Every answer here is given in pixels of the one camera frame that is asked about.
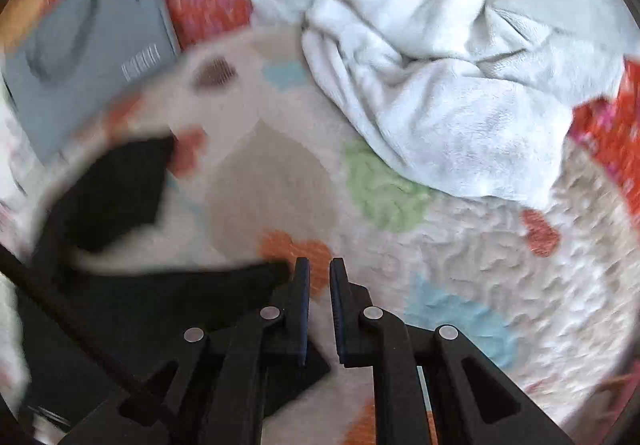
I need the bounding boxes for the black pants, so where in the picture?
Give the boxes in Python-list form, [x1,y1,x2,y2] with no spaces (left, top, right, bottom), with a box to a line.
[16,135,290,425]

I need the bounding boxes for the heart pattern quilt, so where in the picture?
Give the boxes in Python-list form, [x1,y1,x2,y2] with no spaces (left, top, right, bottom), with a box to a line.
[0,23,640,445]

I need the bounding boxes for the white fleece blanket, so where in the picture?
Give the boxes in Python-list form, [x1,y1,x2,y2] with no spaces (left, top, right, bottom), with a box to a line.
[251,0,639,209]

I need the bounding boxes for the grey laptop bag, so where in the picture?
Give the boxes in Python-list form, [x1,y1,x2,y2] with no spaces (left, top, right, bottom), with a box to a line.
[4,0,180,161]

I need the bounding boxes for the black cable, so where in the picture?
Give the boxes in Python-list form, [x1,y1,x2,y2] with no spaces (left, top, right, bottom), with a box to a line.
[0,243,166,416]

